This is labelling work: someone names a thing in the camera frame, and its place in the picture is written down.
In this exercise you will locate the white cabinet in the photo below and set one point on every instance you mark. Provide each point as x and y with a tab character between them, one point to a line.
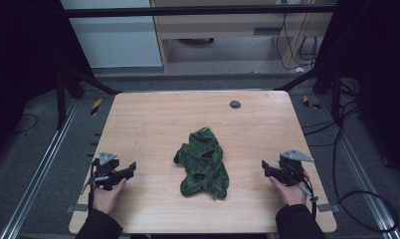
118	40

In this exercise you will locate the aluminium floor rail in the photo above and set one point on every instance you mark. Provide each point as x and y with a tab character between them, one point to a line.
39	172
363	181

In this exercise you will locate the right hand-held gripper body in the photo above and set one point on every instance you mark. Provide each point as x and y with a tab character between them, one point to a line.
291	167

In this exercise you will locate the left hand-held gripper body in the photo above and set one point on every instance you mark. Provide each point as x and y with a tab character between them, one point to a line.
105	167

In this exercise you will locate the black metal stand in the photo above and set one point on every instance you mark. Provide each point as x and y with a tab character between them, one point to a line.
327	86
67	89

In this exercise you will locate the person's left hand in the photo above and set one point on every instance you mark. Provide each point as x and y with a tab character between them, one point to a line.
105	198

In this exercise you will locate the grey tape strip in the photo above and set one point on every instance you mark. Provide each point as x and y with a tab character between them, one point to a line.
77	208
327	208

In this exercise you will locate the light wooden desk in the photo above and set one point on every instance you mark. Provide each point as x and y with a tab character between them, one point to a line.
228	31

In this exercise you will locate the grey round table grommet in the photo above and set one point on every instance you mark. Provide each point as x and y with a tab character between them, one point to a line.
235	104

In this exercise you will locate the yellow black hazard tape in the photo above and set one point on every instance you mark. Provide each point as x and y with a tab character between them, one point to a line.
96	107
310	103

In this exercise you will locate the green garment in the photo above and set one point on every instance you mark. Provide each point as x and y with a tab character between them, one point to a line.
203	166

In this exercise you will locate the black curtain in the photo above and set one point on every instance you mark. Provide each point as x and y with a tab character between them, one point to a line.
25	66
377	73

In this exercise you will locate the person's right hand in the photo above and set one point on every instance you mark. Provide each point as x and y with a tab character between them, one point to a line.
290	194

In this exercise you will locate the black horizontal bar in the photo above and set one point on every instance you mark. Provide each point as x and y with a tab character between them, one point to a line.
201	11

